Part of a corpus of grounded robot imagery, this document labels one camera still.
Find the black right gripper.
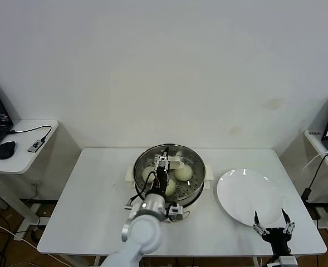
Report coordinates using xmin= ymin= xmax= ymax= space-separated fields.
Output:
xmin=253 ymin=208 xmax=296 ymax=255

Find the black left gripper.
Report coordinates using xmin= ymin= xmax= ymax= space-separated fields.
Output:
xmin=153 ymin=147 xmax=172 ymax=196

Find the glass lid with cream handle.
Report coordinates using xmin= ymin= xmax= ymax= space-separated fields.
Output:
xmin=132 ymin=143 xmax=207 ymax=202

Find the white steamed baozi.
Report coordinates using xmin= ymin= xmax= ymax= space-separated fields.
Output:
xmin=174 ymin=166 xmax=193 ymax=181
xmin=141 ymin=166 xmax=156 ymax=183
xmin=165 ymin=179 xmax=177 ymax=196

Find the perforated steel steamer basket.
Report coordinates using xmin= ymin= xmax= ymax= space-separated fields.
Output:
xmin=124 ymin=143 xmax=214 ymax=205

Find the white round plate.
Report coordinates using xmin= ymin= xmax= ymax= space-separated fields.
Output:
xmin=213 ymin=168 xmax=286 ymax=228

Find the cream electric cooking pot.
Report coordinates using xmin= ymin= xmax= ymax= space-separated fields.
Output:
xmin=126 ymin=177 xmax=214 ymax=223

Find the grey usb hub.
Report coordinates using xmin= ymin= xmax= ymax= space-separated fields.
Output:
xmin=27 ymin=140 xmax=44 ymax=153

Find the black computer mouse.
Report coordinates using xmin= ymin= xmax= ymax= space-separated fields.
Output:
xmin=0 ymin=141 xmax=16 ymax=160

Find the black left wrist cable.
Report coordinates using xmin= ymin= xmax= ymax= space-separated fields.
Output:
xmin=129 ymin=170 xmax=159 ymax=205

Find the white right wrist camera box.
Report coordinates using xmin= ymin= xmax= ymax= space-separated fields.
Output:
xmin=277 ymin=256 xmax=298 ymax=267

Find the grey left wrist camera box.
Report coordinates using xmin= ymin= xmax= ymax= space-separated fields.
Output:
xmin=168 ymin=204 xmax=185 ymax=222

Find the black power cable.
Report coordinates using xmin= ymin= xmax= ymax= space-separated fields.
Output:
xmin=305 ymin=154 xmax=328 ymax=192

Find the white charger cable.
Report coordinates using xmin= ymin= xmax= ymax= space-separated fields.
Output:
xmin=302 ymin=151 xmax=328 ymax=172

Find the black usb hub cable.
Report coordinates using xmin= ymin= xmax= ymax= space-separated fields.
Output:
xmin=7 ymin=125 xmax=52 ymax=142

